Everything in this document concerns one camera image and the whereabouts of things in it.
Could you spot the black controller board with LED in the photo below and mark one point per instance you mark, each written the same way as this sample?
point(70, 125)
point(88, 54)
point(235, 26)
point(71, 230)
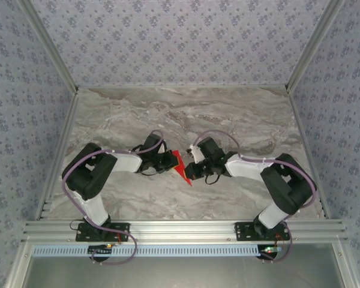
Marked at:
point(268, 255)
point(100, 251)

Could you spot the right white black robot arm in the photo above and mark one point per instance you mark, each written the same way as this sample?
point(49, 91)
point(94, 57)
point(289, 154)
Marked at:
point(246, 168)

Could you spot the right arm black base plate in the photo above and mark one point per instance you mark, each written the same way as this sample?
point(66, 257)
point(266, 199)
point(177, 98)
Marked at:
point(243, 235)

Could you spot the aluminium frame leg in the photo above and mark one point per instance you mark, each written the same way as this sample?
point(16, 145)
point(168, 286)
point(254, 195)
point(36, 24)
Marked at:
point(345, 270)
point(18, 270)

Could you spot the aluminium corner post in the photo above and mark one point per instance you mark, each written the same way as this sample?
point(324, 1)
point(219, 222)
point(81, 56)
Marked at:
point(309, 51)
point(54, 51)

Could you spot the steel sheet panel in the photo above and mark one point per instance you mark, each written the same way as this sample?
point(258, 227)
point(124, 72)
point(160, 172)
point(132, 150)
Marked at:
point(183, 273)

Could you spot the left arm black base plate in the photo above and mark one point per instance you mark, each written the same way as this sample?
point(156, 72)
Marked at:
point(124, 237)

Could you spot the red cloth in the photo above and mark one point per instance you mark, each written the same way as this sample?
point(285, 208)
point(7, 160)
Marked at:
point(181, 157)

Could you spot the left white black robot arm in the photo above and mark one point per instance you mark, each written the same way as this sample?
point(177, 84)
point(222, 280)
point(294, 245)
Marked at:
point(126, 162)

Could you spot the aluminium table side rail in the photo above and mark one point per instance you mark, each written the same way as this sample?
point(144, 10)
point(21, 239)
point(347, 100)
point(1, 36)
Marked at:
point(61, 150)
point(307, 150)

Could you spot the wide aluminium mounting beam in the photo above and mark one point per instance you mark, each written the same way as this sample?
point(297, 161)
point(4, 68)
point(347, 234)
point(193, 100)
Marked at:
point(183, 229)

